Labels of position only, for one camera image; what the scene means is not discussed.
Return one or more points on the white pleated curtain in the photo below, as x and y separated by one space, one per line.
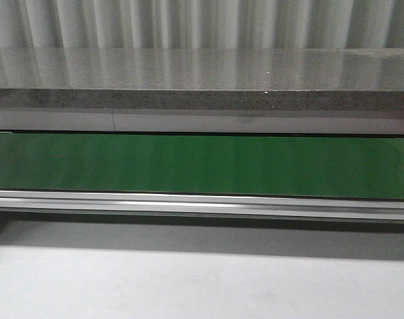
202 24

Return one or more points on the green conveyor belt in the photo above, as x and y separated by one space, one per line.
240 176

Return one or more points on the grey stone counter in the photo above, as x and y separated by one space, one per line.
219 91

